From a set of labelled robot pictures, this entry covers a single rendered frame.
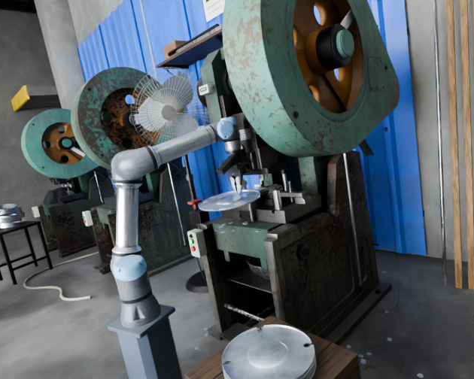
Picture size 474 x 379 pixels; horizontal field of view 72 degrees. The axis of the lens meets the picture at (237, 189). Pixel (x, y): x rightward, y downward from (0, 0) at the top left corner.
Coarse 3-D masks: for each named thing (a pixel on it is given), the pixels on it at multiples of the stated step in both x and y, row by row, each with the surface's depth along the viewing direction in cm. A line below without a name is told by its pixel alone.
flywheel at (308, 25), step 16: (304, 0) 126; (320, 0) 133; (336, 0) 139; (304, 16) 126; (320, 16) 139; (336, 16) 142; (352, 16) 141; (304, 32) 126; (320, 32) 123; (336, 32) 120; (352, 32) 147; (304, 48) 126; (320, 48) 122; (336, 48) 120; (352, 48) 124; (304, 64) 126; (320, 64) 126; (336, 64) 123; (352, 64) 151; (320, 80) 133; (336, 80) 142; (352, 80) 151; (320, 96) 133; (352, 96) 148; (336, 112) 142
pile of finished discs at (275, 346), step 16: (240, 336) 113; (256, 336) 112; (272, 336) 110; (288, 336) 108; (304, 336) 107; (224, 352) 106; (240, 352) 105; (256, 352) 103; (272, 352) 101; (288, 352) 101; (304, 352) 100; (224, 368) 99; (240, 368) 97; (256, 368) 96; (272, 368) 95; (288, 368) 94; (304, 368) 93
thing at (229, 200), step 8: (232, 192) 164; (248, 192) 158; (256, 192) 156; (208, 200) 158; (216, 200) 155; (224, 200) 150; (232, 200) 147; (240, 200) 146; (248, 200) 144; (200, 208) 145; (208, 208) 144; (216, 208) 141; (224, 208) 137
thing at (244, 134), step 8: (240, 120) 160; (240, 128) 161; (248, 128) 157; (240, 136) 162; (248, 136) 158; (248, 144) 159; (248, 152) 161; (256, 152) 157; (264, 152) 158; (272, 152) 162; (248, 160) 156; (256, 160) 158; (264, 160) 158; (272, 160) 162; (248, 168) 159; (256, 168) 160
